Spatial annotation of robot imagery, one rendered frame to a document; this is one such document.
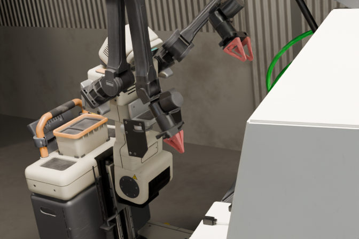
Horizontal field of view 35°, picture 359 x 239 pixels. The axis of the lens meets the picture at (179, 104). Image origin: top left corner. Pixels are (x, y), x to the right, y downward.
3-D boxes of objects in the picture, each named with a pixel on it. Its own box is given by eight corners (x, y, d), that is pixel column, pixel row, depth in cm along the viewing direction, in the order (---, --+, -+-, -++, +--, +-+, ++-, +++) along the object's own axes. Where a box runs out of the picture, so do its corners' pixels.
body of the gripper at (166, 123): (186, 124, 204) (176, 106, 204) (169, 136, 197) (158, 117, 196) (173, 129, 208) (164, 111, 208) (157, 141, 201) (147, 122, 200)
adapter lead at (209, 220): (202, 224, 160) (202, 218, 159) (205, 220, 161) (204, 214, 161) (244, 230, 154) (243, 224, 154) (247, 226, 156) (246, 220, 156)
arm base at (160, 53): (161, 49, 254) (146, 57, 245) (172, 39, 249) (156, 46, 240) (173, 65, 254) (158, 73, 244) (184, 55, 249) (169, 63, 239)
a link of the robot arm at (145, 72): (133, -29, 193) (113, -23, 185) (147, -30, 190) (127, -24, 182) (151, 91, 208) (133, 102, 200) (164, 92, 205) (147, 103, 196)
